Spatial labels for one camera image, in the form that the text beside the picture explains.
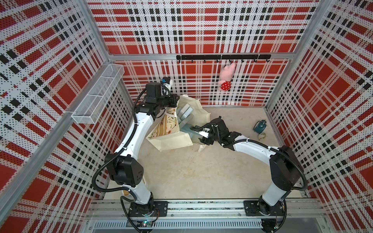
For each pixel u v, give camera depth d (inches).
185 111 36.6
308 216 28.5
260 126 39.0
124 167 17.3
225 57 35.0
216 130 26.2
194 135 36.8
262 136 39.9
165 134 31.6
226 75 37.1
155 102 23.6
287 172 18.3
